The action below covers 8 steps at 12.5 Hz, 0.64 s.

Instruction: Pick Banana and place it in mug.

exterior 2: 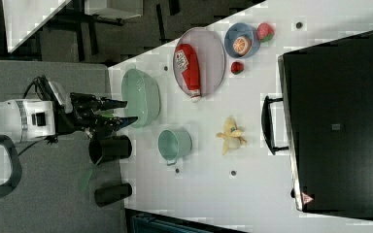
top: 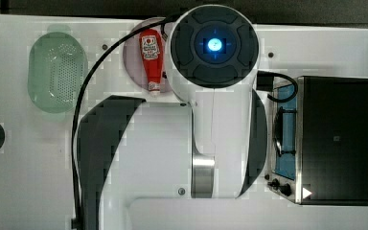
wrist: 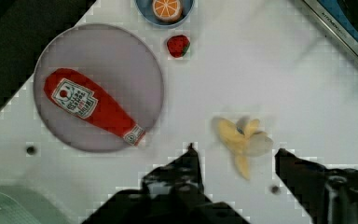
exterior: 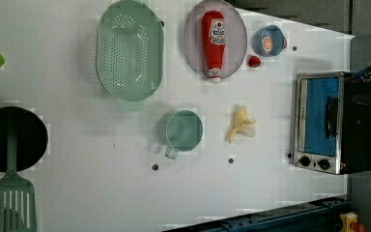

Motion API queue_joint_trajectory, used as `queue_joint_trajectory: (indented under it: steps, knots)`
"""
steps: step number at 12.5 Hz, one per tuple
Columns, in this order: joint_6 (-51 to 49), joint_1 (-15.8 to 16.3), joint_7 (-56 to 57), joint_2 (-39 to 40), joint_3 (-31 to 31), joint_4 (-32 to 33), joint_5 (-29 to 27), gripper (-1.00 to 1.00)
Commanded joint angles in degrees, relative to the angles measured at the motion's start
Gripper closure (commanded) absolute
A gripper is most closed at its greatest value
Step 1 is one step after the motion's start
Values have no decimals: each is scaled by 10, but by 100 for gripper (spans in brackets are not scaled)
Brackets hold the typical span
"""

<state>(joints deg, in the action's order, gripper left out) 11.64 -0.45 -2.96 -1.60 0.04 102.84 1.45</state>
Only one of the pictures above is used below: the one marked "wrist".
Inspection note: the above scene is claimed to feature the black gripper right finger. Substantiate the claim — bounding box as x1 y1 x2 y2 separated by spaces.
274 148 358 224

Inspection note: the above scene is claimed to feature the red plush strawberry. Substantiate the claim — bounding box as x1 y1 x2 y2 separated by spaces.
166 35 190 58

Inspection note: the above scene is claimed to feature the yellow plush peeled banana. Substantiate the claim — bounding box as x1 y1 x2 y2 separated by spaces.
213 117 274 180

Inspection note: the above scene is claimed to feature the plush orange slice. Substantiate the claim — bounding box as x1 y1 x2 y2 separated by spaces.
152 0 183 22

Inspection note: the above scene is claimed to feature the blue bowl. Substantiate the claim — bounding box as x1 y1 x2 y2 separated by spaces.
134 0 195 29

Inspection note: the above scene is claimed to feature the lilac round plate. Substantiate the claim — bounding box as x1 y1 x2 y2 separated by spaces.
34 24 164 152

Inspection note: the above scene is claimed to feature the silver toaster oven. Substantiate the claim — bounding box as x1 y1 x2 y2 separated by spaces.
300 0 358 62

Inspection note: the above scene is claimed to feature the green plastic colander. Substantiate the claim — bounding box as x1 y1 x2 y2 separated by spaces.
0 185 71 224

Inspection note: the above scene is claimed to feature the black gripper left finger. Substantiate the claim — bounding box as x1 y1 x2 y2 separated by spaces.
81 144 250 224

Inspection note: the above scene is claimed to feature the red plush ketchup bottle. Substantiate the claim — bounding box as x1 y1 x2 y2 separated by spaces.
43 68 147 147

